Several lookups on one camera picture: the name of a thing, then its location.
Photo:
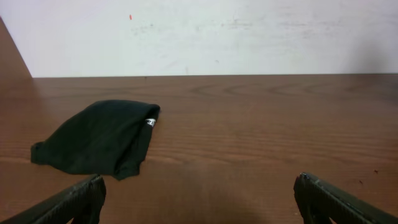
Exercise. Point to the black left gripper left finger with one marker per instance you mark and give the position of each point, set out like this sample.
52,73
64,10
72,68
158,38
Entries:
79,204

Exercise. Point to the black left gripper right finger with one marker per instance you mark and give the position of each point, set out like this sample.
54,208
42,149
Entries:
319,202

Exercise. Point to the folded black cloth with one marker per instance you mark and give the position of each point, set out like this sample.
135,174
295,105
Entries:
109,137

